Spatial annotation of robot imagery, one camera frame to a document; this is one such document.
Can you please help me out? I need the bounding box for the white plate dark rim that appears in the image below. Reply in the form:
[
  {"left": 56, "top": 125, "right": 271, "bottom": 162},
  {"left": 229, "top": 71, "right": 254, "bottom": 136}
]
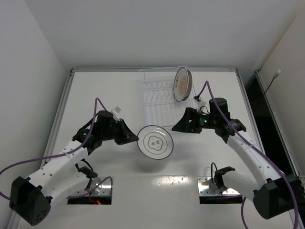
[{"left": 137, "top": 125, "right": 174, "bottom": 160}]

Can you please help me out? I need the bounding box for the orange sunburst plate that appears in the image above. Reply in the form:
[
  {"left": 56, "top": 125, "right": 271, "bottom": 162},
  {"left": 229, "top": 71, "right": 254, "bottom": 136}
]
[{"left": 173, "top": 67, "right": 193, "bottom": 102}]

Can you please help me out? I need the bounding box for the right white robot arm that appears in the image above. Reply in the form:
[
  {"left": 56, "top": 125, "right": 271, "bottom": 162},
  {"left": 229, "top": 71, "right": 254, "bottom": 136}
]
[{"left": 172, "top": 98, "right": 305, "bottom": 219}]

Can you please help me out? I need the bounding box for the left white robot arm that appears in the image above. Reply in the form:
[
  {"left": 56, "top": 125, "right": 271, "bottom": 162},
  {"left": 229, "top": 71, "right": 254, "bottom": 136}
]
[{"left": 9, "top": 110, "right": 139, "bottom": 226}]

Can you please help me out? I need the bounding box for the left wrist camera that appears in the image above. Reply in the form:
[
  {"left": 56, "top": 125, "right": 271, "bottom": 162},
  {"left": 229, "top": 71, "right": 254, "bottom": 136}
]
[{"left": 111, "top": 106, "right": 121, "bottom": 122}]

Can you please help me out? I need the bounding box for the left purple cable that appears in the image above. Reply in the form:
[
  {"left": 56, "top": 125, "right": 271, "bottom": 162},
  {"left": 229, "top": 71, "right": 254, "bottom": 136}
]
[{"left": 0, "top": 97, "right": 113, "bottom": 200}]

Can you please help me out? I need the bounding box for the purple cable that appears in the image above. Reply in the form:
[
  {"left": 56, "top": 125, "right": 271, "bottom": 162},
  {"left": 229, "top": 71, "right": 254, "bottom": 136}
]
[
  {"left": 0, "top": 97, "right": 113, "bottom": 200},
  {"left": 197, "top": 80, "right": 301, "bottom": 229}
]

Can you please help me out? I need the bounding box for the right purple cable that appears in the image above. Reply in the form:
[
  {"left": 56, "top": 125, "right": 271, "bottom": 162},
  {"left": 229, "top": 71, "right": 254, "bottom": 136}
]
[{"left": 197, "top": 80, "right": 301, "bottom": 229}]

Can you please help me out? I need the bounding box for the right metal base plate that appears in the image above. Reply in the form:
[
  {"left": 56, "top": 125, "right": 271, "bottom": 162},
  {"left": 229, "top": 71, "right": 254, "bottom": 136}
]
[{"left": 197, "top": 177, "right": 240, "bottom": 197}]

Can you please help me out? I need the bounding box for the metal base plate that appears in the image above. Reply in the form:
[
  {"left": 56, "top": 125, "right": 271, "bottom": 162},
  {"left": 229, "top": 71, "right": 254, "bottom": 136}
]
[
  {"left": 197, "top": 177, "right": 240, "bottom": 197},
  {"left": 67, "top": 177, "right": 113, "bottom": 199}
]

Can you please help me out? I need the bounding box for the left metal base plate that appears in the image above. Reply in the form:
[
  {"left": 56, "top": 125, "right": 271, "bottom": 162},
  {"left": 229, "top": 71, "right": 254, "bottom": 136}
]
[{"left": 67, "top": 177, "right": 113, "bottom": 199}]

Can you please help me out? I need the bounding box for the black wall cable white plug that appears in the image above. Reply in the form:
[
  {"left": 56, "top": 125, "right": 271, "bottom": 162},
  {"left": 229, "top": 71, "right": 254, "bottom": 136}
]
[{"left": 263, "top": 70, "right": 281, "bottom": 96}]

